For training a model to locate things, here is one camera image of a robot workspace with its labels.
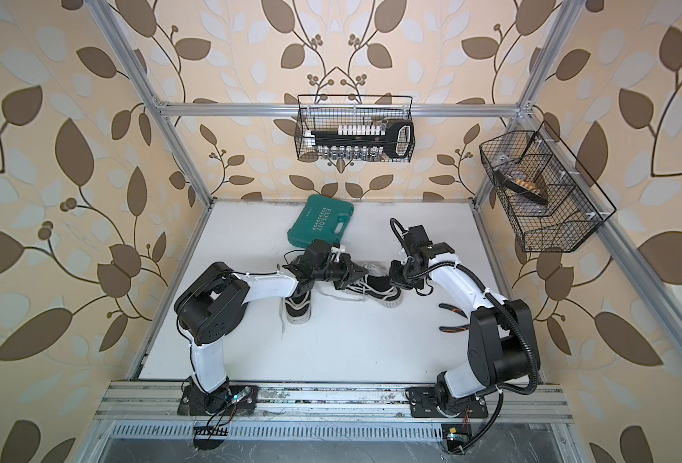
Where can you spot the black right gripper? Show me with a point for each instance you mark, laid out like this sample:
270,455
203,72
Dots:
396,279

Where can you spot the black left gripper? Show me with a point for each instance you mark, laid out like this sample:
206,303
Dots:
348,274

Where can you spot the black white sneaker with laces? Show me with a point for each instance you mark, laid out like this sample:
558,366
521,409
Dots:
298,306

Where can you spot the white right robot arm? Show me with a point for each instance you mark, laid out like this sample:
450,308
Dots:
501,353

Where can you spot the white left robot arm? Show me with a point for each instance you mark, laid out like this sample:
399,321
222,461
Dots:
215,304

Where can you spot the green plastic tool case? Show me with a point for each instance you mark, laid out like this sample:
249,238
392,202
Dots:
322,218

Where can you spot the black socket bit holder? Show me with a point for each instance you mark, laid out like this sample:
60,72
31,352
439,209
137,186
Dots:
381,141

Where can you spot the brush in right basket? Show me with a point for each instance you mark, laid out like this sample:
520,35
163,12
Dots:
525,189

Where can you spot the back wire basket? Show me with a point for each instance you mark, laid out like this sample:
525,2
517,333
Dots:
326,111

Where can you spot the wire basket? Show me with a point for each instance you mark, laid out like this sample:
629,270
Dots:
326,111
577,206

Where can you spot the right wire basket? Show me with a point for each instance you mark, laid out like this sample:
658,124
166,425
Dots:
577,206

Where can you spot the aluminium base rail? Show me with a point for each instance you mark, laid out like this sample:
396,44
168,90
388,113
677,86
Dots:
317,412

